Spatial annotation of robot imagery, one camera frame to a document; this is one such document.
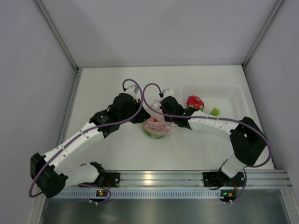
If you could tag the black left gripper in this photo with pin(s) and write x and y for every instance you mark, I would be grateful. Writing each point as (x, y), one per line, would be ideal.
(142, 115)

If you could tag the clear zip top bag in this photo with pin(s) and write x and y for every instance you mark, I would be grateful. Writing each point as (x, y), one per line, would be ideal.
(161, 118)

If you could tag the fake watermelon slice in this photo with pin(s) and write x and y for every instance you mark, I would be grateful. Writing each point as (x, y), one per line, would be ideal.
(155, 131)

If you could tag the red fake food piece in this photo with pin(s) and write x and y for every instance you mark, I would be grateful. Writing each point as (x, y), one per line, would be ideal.
(195, 102)

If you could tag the green fake grapes bunch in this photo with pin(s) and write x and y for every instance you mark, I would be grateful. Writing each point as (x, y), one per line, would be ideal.
(215, 112)

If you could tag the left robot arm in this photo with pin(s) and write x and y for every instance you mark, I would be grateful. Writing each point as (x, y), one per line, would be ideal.
(49, 171)

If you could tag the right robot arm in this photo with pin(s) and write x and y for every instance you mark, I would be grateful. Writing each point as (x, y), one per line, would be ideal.
(245, 137)

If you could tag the white perforated plastic basket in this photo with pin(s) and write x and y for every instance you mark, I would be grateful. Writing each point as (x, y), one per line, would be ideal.
(228, 99)

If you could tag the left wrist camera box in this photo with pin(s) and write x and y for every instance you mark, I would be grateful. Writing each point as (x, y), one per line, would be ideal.
(132, 90)

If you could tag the grey slotted cable duct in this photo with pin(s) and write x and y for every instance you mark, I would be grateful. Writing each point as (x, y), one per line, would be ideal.
(143, 194)

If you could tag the aluminium frame post left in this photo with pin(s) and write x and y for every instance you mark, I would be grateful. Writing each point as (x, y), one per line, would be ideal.
(48, 19)

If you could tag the aluminium frame post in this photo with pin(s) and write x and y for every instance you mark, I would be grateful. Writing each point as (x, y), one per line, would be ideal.
(48, 19)
(264, 29)

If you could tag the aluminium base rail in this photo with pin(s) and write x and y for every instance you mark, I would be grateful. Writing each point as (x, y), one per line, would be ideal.
(257, 179)

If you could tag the aluminium frame post right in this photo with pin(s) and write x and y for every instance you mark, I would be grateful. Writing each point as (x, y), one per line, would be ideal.
(264, 29)

